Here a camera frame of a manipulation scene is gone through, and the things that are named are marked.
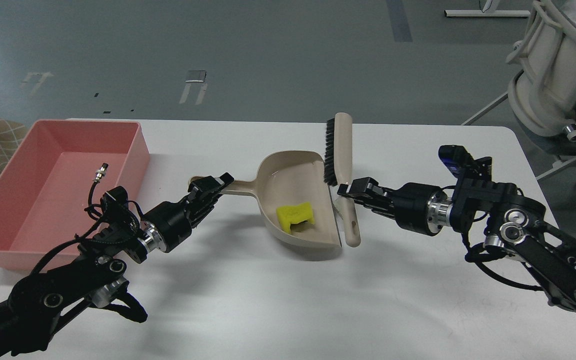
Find beige hand brush black bristles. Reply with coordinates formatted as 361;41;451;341
323;112;361;248

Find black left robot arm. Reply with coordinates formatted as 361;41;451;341
0;172;234;357

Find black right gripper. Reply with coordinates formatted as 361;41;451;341
337;177;448;236

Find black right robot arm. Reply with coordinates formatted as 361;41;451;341
337;145;576;313

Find yellow sponge piece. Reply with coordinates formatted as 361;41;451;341
275;202;316;234

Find beige plastic dustpan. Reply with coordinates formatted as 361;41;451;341
221;150;342;249

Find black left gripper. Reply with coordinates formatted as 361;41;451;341
141;173;234;253

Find white floor stand bar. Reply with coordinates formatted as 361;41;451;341
443;9;531;18

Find white office chair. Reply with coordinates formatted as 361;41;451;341
460;0;576;203

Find pink plastic bin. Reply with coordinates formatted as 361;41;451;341
0;120;150;272

